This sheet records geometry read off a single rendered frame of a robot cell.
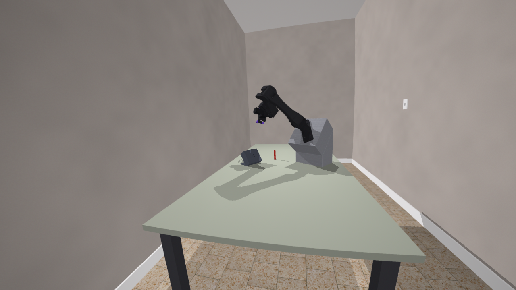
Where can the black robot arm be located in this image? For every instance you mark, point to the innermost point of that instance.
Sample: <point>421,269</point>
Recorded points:
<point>270,109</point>

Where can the dark grey panel with slot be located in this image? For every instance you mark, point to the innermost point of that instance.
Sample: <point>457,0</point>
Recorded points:
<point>251,157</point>

